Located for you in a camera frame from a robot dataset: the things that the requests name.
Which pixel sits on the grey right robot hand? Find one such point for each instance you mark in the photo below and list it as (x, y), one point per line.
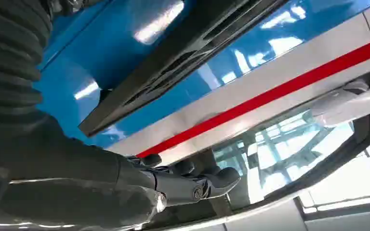
(76, 188)

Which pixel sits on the blue glossy panel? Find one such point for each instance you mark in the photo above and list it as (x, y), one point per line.
(95, 47)

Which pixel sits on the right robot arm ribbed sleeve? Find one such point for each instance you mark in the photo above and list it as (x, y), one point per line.
(9, 60)

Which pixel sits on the black slotted beam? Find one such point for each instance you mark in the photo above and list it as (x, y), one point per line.
(172, 54)

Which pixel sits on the white panel with red stripe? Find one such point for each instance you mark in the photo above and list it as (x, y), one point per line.
(268, 86)

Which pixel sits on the black curved frame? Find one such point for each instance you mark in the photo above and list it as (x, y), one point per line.
(347, 153)

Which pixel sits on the white plastic bracket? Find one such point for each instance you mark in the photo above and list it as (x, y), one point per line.
(344, 103)

